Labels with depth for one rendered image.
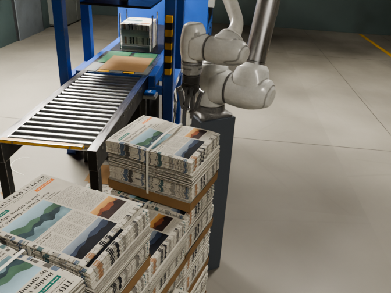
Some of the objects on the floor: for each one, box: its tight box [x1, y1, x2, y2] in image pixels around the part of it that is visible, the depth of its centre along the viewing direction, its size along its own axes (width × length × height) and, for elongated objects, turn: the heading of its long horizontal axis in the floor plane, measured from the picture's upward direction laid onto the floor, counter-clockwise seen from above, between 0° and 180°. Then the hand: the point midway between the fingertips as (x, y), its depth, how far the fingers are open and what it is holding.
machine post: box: [51, 0, 79, 155], centre depth 329 cm, size 9×9×155 cm
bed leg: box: [0, 159, 16, 199], centre depth 226 cm, size 6×6×68 cm
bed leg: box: [89, 167, 102, 192], centre depth 223 cm, size 6×6×68 cm
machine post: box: [80, 0, 94, 61], centre depth 382 cm, size 9×9×155 cm
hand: (188, 117), depth 177 cm, fingers closed
